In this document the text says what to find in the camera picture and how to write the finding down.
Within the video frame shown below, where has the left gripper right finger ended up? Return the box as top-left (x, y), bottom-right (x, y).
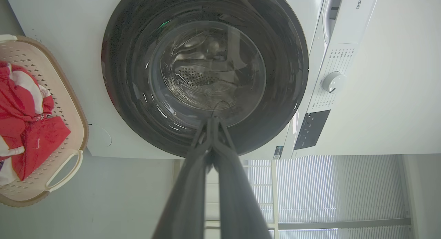
top-left (212, 118), bottom-right (273, 239)

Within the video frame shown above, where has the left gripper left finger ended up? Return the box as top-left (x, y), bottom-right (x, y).
top-left (152, 118), bottom-right (212, 239)

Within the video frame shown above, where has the black round washer door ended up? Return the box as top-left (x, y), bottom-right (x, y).
top-left (101, 0), bottom-right (309, 158)

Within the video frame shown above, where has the white front-load washing machine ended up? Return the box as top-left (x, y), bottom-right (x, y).
top-left (3, 0), bottom-right (381, 160)

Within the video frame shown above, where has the black display panel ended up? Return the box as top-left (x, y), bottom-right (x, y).
top-left (294, 110), bottom-right (331, 150)

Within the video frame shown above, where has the round filter cover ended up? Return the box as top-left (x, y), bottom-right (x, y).
top-left (88, 124), bottom-right (112, 148)

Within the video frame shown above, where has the steel washer drum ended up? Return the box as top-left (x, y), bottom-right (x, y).
top-left (162, 25), bottom-right (266, 110)

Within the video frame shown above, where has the beige plastic laundry basket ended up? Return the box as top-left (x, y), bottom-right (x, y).
top-left (0, 35), bottom-right (89, 208)

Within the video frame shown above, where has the white control knob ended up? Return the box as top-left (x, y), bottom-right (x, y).
top-left (322, 71), bottom-right (346, 93)

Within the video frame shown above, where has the red and white clothing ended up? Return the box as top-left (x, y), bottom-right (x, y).
top-left (0, 62), bottom-right (72, 186)

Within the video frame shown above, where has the white detergent drawer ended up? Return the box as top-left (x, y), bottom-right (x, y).
top-left (322, 0), bottom-right (379, 45)

